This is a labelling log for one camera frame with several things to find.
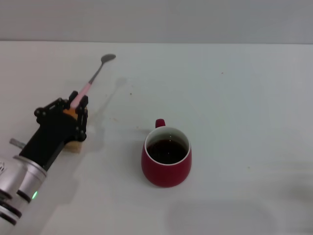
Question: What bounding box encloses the red cup with coffee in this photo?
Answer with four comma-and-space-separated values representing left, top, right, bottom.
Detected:
141, 118, 192, 188

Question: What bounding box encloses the pink handled metal spoon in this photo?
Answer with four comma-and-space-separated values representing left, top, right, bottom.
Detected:
70, 53, 116, 109

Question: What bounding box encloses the notched plain wooden block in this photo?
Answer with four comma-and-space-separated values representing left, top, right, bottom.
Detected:
64, 140, 83, 154

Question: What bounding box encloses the left gripper cable with plug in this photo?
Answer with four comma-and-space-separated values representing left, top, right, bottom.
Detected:
9, 138, 25, 149

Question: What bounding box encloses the wooden block with orange stain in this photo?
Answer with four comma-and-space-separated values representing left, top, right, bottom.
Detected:
62, 105, 89, 121

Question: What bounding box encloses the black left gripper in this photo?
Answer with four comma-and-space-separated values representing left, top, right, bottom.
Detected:
19, 91, 89, 172

